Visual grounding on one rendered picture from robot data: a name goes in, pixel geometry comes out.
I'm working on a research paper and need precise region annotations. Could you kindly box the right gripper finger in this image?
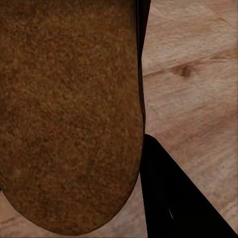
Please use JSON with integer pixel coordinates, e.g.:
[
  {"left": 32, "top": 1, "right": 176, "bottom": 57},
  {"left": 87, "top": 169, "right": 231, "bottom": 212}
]
[{"left": 140, "top": 134, "right": 238, "bottom": 238}]

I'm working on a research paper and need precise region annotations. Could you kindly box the sandal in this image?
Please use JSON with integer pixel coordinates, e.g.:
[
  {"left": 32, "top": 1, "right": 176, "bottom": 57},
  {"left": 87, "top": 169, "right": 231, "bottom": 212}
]
[{"left": 0, "top": 0, "right": 151, "bottom": 236}]

